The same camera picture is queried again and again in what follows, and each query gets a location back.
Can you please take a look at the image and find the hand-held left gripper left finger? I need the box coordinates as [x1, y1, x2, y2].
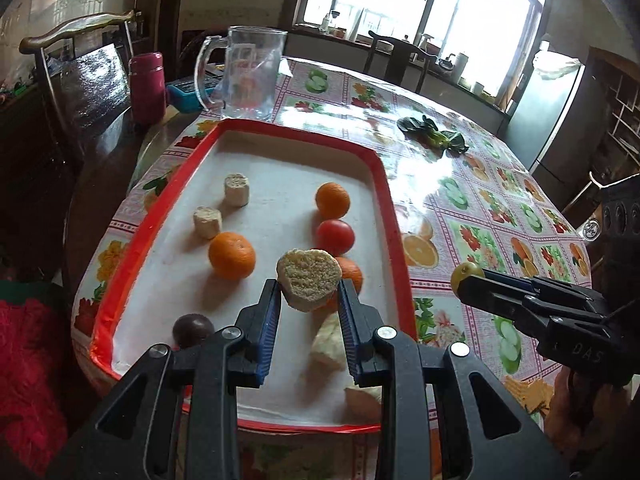
[47, 279, 283, 480]

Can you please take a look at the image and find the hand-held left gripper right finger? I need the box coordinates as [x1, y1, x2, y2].
[336, 279, 571, 480]

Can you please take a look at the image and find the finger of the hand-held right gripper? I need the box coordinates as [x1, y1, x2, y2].
[480, 269, 556, 298]
[457, 274, 553, 332]

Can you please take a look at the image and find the small green fruit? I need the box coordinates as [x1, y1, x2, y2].
[450, 261, 486, 295]

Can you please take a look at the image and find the large corn cob piece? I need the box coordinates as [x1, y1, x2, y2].
[276, 248, 344, 313]

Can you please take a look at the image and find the large red tomato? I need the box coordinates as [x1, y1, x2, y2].
[316, 219, 356, 256]

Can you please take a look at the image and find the red rimmed white tray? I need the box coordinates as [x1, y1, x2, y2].
[89, 119, 418, 435]

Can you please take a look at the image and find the person's right hand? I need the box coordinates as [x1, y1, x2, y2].
[542, 366, 621, 443]

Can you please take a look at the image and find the white corn cob piece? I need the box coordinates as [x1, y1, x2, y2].
[223, 173, 250, 208]
[310, 312, 348, 371]
[344, 385, 383, 423]
[193, 206, 223, 240]

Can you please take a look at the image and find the orange mandarin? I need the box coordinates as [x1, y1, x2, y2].
[208, 231, 257, 280]
[325, 256, 364, 311]
[315, 182, 351, 220]

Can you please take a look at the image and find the dark purple passion fruit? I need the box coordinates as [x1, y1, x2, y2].
[172, 313, 216, 350]

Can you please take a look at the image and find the floral plastic tablecloth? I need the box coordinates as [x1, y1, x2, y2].
[70, 55, 593, 480]

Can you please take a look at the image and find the grey refrigerator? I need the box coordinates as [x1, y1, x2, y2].
[500, 52, 586, 181]

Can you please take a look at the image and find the leafy green vegetable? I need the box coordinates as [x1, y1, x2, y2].
[397, 115, 471, 154]

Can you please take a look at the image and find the wooden lattice shelf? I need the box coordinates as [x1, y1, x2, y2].
[585, 47, 640, 181]

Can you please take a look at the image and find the white plastic bag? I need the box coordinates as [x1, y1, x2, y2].
[532, 35, 583, 79]

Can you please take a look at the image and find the red fuzzy cloth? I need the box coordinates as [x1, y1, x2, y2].
[0, 285, 71, 477]

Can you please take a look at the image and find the blue plastic box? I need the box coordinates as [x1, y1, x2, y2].
[166, 79, 221, 114]

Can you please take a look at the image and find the dark wooden chair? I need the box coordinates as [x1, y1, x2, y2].
[362, 30, 436, 93]

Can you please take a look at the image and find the clear glass pitcher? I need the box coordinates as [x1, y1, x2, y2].
[194, 26, 289, 122]

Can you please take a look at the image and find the red thermos bottle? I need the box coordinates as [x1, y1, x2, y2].
[128, 52, 167, 126]

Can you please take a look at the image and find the dark round chair back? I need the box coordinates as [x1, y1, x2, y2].
[180, 30, 231, 92]

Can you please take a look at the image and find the carved wooden chair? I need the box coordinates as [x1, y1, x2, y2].
[19, 9, 138, 161]

